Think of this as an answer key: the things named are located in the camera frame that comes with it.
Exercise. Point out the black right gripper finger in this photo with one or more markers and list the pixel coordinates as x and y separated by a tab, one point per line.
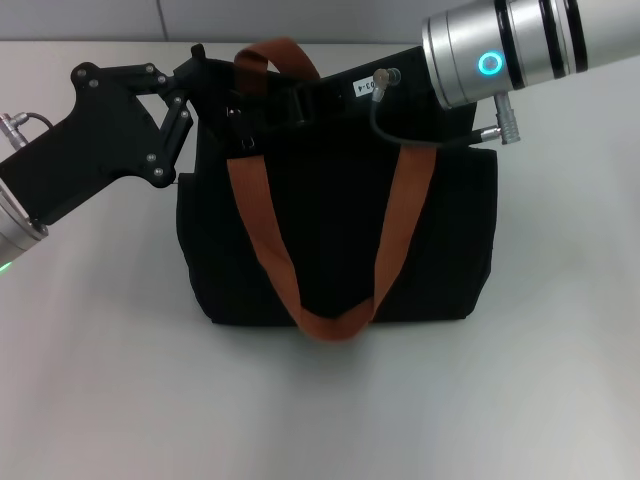
305	89
305	112

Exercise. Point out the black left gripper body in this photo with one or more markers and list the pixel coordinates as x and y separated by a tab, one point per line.
90	145

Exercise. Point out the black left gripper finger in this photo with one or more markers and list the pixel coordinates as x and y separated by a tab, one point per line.
172	135
120	75

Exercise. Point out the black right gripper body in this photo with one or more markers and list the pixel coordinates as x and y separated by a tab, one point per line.
395	97

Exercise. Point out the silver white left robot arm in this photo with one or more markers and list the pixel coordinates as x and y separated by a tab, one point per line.
12	235

